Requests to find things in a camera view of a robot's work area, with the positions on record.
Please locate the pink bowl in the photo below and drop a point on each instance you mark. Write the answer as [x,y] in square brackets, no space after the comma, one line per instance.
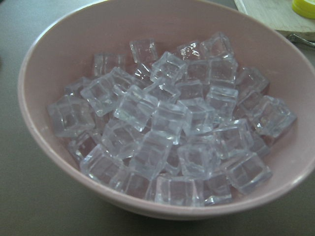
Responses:
[65,53]

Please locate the clear ice cubes pile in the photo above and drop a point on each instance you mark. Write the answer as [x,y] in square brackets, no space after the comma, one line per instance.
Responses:
[183,129]

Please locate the wooden cutting board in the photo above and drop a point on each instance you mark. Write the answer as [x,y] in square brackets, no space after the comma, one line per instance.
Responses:
[277,14]

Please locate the yellow lemon half slice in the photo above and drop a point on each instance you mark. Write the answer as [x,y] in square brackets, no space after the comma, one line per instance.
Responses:
[304,8]

